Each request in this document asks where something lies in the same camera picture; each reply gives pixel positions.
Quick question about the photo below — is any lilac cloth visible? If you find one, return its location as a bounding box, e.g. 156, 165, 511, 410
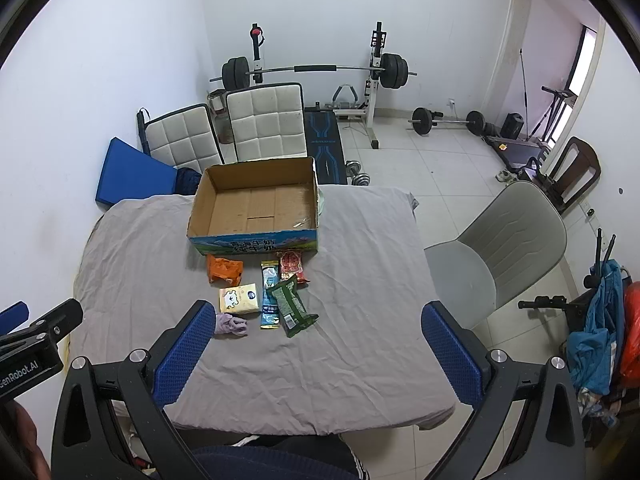
214, 313, 247, 337

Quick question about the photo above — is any orange snack packet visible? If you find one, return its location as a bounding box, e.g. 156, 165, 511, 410
206, 255, 244, 286

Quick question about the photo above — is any yellow Vinda tissue pack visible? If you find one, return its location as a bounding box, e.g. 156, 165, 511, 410
218, 283, 260, 316

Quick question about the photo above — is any green snack bag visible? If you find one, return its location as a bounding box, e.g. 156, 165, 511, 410
269, 278, 319, 338

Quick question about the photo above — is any red floral snack bag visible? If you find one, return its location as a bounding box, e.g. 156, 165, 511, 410
278, 250, 309, 285

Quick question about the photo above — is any blue clothes pile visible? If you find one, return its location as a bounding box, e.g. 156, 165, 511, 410
566, 259, 625, 428

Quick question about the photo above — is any blue foam mat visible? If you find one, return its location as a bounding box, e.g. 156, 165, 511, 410
96, 138, 177, 206

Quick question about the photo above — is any grey plastic chair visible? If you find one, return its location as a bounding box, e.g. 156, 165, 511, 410
424, 182, 567, 328

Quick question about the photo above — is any light blue snack sachet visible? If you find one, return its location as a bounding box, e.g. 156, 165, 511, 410
260, 260, 280, 330

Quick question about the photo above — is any grey wrinkled table cloth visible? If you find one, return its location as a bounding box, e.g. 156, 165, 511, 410
70, 185, 457, 434

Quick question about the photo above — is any white quilted chair left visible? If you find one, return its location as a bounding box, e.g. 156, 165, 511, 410
137, 103, 224, 174

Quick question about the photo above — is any white quilted chair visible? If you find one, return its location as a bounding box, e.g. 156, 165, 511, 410
227, 82, 307, 162
137, 103, 224, 174

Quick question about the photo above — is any dark wooden chair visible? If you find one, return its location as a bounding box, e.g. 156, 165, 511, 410
528, 136, 602, 216

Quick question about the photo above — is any open cardboard box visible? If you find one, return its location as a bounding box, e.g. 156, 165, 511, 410
186, 157, 319, 257

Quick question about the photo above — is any white quilted chair right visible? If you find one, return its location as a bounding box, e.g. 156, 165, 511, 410
227, 82, 307, 162

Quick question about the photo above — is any black speaker box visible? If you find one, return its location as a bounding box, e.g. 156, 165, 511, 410
500, 113, 524, 140

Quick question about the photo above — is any chrome dumbbell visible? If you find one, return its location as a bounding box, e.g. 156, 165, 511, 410
345, 159, 371, 186

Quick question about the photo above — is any floor barbell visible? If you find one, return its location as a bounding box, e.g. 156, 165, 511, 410
408, 107, 486, 136

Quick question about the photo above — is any black blue weight bench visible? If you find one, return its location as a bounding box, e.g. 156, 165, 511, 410
304, 110, 347, 185

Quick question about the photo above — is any barbell on rack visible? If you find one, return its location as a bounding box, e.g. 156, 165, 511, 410
209, 53, 416, 91

